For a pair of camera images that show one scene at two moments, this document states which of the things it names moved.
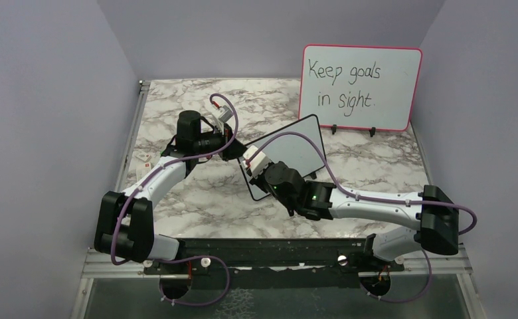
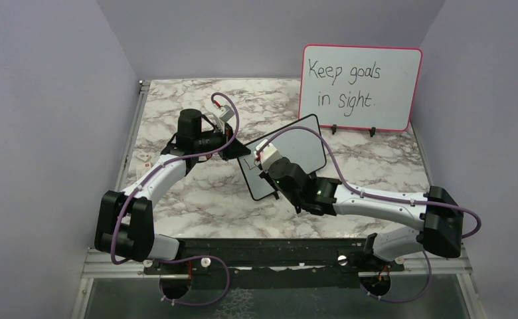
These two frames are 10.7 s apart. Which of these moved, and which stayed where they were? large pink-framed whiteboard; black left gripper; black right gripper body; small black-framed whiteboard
Moved: black right gripper body
Stayed: small black-framed whiteboard; black left gripper; large pink-framed whiteboard
